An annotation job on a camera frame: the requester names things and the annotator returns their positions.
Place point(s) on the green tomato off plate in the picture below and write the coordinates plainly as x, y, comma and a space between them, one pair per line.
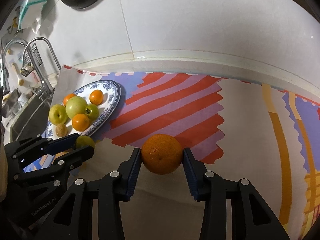
83, 141

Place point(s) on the tissue paper pack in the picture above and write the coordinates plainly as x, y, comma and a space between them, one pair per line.
31, 14

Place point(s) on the wire sink caddy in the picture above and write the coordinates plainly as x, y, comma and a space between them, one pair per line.
28, 66

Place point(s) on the brown kiwi fruit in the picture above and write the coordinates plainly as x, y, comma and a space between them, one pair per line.
61, 130

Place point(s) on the yellow green pear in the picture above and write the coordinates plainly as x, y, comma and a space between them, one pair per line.
57, 114

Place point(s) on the pull-down chrome faucet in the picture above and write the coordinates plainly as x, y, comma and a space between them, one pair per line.
9, 65

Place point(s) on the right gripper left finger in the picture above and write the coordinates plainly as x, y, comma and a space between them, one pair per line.
71, 218

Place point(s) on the large green apple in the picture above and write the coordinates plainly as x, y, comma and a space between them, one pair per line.
75, 105

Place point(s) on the large rough orange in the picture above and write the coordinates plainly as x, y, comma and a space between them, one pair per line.
161, 154

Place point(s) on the small tangerine far plate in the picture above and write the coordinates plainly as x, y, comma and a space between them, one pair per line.
96, 97

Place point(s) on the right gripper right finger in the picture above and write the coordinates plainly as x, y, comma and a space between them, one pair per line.
252, 218

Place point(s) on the blue white porcelain plate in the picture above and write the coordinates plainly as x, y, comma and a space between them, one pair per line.
112, 93

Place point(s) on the small tangerine on plate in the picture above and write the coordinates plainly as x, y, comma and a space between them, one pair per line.
66, 98

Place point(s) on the stainless steel sink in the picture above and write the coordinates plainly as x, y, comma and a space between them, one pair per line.
30, 121

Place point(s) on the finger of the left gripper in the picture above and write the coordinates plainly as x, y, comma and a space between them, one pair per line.
34, 148
60, 167

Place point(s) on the green tomato on plate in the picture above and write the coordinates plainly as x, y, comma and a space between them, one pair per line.
92, 112

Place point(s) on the smooth orange fruit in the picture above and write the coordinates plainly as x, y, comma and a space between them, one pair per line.
80, 122

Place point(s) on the curved chrome faucet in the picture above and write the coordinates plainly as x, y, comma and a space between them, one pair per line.
45, 84

